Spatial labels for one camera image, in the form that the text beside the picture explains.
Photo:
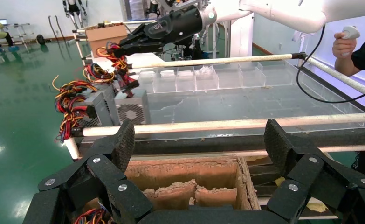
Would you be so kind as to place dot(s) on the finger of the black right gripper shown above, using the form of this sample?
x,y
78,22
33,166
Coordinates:
x,y
136,34
139,48

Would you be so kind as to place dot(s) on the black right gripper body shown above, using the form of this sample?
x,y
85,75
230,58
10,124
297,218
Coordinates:
x,y
179,26

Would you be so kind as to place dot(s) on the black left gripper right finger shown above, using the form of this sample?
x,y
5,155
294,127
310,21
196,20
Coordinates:
x,y
278,145

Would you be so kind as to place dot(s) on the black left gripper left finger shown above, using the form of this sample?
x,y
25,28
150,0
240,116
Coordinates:
x,y
123,145

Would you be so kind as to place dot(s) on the white handheld controller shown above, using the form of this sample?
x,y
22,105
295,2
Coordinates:
x,y
352,32

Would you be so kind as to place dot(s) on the operator bare forearm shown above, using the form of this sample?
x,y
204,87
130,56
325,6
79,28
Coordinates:
x,y
347,66

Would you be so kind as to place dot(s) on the dark robot base machinery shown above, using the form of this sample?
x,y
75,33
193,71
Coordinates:
x,y
188,48

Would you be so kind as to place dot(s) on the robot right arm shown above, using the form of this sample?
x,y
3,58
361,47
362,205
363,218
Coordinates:
x,y
293,12

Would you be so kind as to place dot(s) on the operator bare hand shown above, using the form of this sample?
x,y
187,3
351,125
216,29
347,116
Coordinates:
x,y
344,46

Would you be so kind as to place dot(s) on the plain cardboard box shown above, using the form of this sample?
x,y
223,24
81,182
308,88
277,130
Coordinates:
x,y
106,37

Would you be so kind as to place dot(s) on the white cabinet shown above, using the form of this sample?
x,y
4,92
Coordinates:
x,y
241,35

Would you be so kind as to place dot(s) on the worn cardboard box with dividers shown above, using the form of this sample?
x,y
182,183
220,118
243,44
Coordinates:
x,y
185,170

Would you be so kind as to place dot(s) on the standing humanoid robot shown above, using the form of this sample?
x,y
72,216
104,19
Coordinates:
x,y
74,9

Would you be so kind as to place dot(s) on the clear acrylic divider tray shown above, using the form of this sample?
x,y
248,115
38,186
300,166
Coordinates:
x,y
231,77

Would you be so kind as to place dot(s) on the black round bag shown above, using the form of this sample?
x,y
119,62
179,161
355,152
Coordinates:
x,y
40,39

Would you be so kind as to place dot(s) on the open laptop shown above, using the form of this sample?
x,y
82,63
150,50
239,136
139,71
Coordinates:
x,y
2,21

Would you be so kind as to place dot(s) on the white frame leg pipe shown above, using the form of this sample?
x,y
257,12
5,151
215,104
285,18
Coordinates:
x,y
72,148

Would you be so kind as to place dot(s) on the long white frame pipe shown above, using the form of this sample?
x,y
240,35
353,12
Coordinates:
x,y
231,123

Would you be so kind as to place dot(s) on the white frame cart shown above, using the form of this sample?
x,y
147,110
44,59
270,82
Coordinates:
x,y
20,31

